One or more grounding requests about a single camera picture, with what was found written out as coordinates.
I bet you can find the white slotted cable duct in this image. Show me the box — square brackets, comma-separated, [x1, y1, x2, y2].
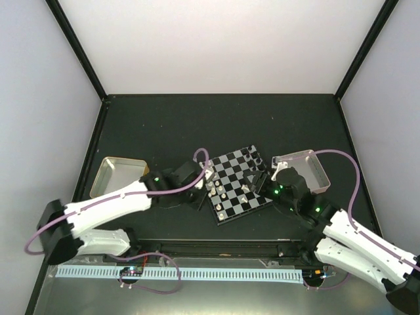
[55, 265, 303, 284]

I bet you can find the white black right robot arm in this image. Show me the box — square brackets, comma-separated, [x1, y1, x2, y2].
[244, 168, 419, 314]

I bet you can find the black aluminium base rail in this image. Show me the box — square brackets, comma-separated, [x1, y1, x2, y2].
[138, 240, 315, 264]

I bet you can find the black chess pieces group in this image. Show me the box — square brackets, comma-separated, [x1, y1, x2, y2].
[241, 144, 267, 171]

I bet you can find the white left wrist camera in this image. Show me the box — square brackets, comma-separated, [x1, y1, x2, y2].
[194, 162, 215, 189]

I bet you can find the controller circuit board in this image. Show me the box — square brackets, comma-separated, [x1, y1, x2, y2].
[119, 266, 144, 277]
[302, 268, 336, 280]

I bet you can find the pink metal tray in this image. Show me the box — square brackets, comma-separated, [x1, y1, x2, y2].
[280, 150, 331, 194]

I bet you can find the black grey chess board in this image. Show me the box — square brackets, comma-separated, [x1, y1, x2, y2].
[206, 147, 272, 226]

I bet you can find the right controller circuit board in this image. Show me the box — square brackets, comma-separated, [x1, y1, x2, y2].
[302, 268, 336, 280]

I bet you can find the gold rimmed metal tin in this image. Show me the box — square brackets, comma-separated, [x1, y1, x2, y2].
[89, 157, 149, 198]

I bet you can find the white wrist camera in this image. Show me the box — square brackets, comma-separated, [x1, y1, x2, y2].
[194, 162, 215, 189]
[271, 156, 290, 182]

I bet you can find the left controller circuit board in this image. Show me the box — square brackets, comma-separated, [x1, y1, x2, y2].
[119, 266, 144, 277]

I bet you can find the pile of white chess pieces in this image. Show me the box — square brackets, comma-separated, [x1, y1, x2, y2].
[241, 184, 250, 203]

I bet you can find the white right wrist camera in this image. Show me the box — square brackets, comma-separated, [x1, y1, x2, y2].
[271, 156, 290, 182]

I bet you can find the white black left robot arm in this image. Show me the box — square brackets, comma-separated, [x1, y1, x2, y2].
[37, 161, 215, 265]

